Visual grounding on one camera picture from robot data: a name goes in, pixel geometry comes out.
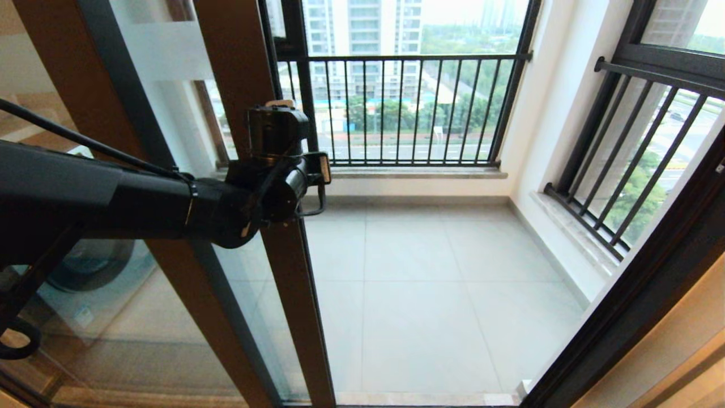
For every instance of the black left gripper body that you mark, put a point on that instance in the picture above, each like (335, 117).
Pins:
(277, 133)

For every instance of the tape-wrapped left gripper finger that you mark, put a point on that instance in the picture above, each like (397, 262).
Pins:
(280, 103)

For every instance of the brown-framed sliding glass door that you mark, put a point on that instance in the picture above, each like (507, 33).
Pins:
(243, 68)

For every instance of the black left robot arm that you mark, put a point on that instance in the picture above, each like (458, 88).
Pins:
(113, 198)

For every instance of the black zip tie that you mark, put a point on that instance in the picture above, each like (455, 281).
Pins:
(191, 198)

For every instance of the black long window railing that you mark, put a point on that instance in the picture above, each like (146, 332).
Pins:
(408, 163)

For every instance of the long grey stone window sill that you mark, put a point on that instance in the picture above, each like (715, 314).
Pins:
(419, 173)

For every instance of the brown-framed fixed glass door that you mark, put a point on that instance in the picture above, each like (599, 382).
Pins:
(90, 85)

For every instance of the silver front-load washing machine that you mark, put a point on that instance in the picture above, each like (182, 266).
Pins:
(85, 266)

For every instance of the short grey stone window sill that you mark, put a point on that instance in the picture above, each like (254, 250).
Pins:
(566, 229)

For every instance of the black short window railing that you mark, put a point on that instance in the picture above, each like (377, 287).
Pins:
(589, 225)

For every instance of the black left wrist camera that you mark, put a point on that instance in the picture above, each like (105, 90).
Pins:
(320, 168)

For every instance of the dark wide window frame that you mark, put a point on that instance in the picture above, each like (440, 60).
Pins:
(294, 34)

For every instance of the cream wall shelf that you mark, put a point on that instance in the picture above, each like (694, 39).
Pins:
(28, 129)

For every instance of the dark narrow window frame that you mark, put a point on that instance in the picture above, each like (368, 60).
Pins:
(668, 58)

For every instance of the dark door frame jamb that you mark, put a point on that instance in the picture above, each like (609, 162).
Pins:
(628, 317)

